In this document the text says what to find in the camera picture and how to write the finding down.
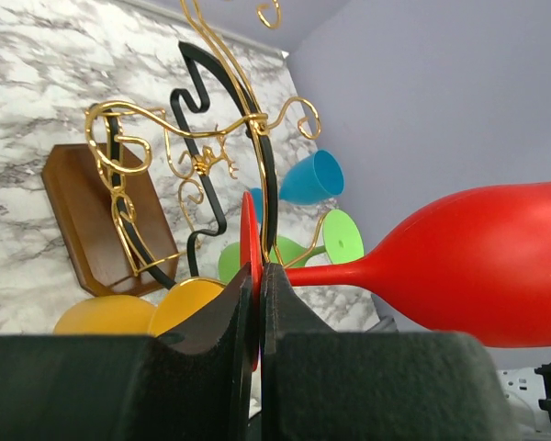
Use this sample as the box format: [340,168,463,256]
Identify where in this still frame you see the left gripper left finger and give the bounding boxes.
[0,266,253,440]

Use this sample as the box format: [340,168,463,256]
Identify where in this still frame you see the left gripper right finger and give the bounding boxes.
[260,264,519,440]

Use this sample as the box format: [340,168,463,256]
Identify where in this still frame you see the green wine glass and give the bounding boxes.
[218,209,365,285]

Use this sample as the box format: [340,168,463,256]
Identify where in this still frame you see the blue wine glass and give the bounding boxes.
[247,149,345,226]

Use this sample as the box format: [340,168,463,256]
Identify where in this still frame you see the red wine glass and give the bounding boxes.
[239,179,551,372]

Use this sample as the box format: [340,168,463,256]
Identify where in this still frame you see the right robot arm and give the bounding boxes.
[497,362,551,440]

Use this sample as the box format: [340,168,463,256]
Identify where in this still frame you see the yellow wine glass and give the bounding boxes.
[53,277,225,336]

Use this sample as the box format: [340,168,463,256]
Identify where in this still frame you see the gold wire wine glass rack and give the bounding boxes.
[40,0,327,298]

